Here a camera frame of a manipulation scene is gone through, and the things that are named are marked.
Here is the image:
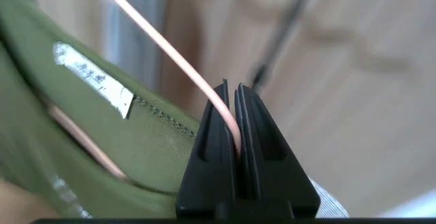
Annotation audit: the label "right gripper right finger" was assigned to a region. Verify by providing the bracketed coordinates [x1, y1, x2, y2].
[234, 82, 321, 218]

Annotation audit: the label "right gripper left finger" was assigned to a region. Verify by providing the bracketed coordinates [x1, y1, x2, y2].
[175, 79, 239, 218]

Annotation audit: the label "green long-sleeved shirt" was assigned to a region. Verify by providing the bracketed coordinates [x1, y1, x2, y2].
[0, 0, 202, 220]

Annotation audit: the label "pink clothes hanger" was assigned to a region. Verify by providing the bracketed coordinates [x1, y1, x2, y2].
[47, 0, 243, 181]

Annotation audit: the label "pale grey shorts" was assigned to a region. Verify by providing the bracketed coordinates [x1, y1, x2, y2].
[102, 0, 170, 91]

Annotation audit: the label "black clothes rack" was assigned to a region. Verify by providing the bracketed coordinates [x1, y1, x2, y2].
[250, 0, 320, 92]

